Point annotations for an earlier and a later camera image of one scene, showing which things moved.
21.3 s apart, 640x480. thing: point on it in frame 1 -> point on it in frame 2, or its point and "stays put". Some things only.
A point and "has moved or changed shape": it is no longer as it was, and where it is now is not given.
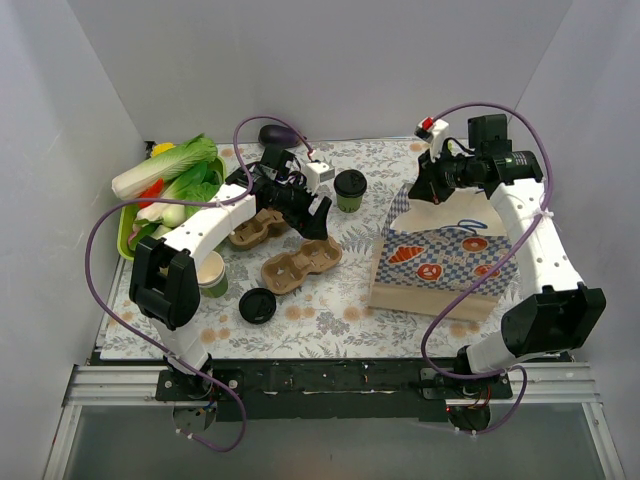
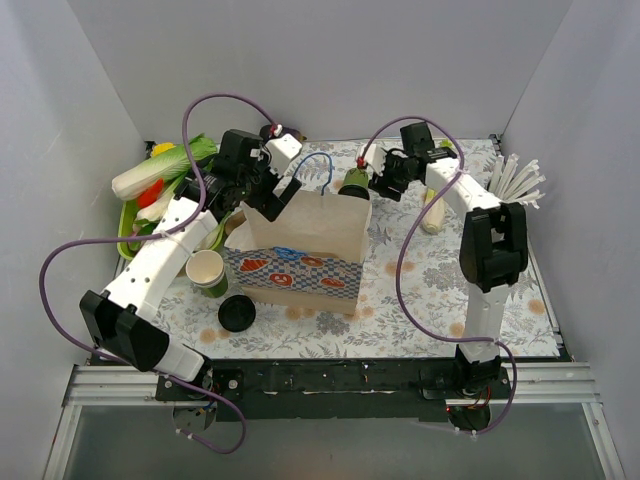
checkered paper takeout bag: (430, 254) -> (310, 257)
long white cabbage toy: (141, 177) stays put
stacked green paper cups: (212, 277) stays put
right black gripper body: (433, 173) -> (382, 175)
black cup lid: (350, 183) has moved or changed shape
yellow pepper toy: (161, 147) stays put
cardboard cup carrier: (267, 224) has moved or changed shape
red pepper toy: (153, 192) stays put
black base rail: (331, 390) stays put
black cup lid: (257, 305) -> (236, 313)
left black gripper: (308, 212) -> (267, 194)
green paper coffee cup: (349, 204) -> (356, 176)
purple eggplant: (277, 135) stays put
